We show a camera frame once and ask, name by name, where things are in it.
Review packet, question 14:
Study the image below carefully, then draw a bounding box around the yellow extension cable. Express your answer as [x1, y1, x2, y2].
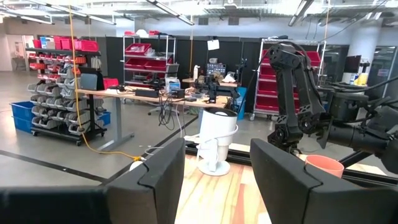
[67, 0, 143, 162]

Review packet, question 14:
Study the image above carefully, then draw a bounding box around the yellow bag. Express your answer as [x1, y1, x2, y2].
[354, 73, 369, 86]

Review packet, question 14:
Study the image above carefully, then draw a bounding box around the wire shelf with red bins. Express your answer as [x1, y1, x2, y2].
[123, 33, 180, 90]

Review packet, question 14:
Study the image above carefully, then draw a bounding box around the wooden workbench desk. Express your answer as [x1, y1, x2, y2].
[76, 88, 233, 152]

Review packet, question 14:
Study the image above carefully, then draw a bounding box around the blue waste bin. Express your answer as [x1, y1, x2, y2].
[235, 86, 248, 121]

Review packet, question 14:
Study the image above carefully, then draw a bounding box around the white round cable puck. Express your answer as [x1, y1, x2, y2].
[128, 160, 144, 172]

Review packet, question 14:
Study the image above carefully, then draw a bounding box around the white floor cable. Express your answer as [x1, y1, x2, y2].
[143, 146, 164, 156]

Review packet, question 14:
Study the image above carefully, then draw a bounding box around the red plastic bin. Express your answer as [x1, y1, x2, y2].
[73, 39, 100, 52]

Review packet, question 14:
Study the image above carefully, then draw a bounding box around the blue plastic storage bin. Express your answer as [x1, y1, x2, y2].
[98, 111, 112, 127]
[10, 101, 35, 134]

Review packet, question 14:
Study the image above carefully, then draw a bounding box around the white cylindrical camera stand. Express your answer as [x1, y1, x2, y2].
[198, 107, 239, 177]

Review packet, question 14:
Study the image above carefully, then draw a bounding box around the white camera cable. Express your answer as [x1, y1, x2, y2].
[183, 124, 239, 174]

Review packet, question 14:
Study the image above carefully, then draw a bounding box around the rolling rack of grey bins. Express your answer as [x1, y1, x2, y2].
[26, 46, 108, 146]

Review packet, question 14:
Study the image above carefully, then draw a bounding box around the white paper tag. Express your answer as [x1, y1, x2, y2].
[206, 39, 220, 52]

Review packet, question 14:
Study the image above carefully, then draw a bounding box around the black computer monitor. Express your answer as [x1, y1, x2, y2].
[343, 55, 363, 74]

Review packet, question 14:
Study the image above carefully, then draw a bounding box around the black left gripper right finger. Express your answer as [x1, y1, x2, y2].
[250, 138, 346, 224]

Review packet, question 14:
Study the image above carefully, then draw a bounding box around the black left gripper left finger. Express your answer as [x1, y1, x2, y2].
[105, 138, 187, 224]

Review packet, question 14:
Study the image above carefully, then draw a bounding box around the red box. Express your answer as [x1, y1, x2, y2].
[103, 77, 119, 90]

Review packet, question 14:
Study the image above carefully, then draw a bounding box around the terracotta orange cup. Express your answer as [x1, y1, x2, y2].
[304, 154, 345, 179]

